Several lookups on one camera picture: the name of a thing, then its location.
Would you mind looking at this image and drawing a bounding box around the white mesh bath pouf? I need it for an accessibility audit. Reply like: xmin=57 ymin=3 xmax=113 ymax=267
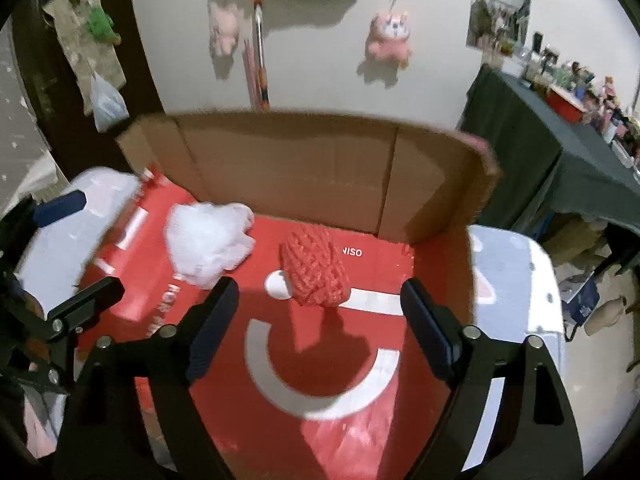
xmin=164 ymin=203 xmax=255 ymax=289

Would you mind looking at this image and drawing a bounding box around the red mesh bath pouf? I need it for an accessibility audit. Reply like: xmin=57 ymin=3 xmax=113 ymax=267
xmin=280 ymin=224 xmax=352 ymax=308

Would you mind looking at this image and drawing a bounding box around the clear plastic bag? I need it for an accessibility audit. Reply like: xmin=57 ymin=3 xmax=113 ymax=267
xmin=90 ymin=73 xmax=130 ymax=133

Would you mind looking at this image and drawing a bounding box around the hanging fabric organizer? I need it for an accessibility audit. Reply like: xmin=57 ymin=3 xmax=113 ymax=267
xmin=43 ymin=0 xmax=126 ymax=116

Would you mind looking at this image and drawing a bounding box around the green plush toy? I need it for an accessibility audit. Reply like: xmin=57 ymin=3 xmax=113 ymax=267
xmin=87 ymin=6 xmax=122 ymax=46

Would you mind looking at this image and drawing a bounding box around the pink plush pig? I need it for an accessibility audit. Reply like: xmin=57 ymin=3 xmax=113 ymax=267
xmin=208 ymin=2 xmax=240 ymax=58

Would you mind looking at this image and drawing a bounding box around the dark green tablecloth table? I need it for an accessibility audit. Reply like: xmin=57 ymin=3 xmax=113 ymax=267
xmin=460 ymin=64 xmax=639 ymax=234

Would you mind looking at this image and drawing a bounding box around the red lined cardboard box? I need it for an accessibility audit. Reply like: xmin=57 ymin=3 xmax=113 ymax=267
xmin=79 ymin=112 xmax=499 ymax=479

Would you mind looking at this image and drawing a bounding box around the pink cat plush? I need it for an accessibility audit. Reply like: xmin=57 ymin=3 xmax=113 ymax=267
xmin=366 ymin=0 xmax=413 ymax=70

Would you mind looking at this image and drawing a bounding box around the wall mirror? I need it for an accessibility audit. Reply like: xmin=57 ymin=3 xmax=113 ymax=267
xmin=466 ymin=0 xmax=530 ymax=56

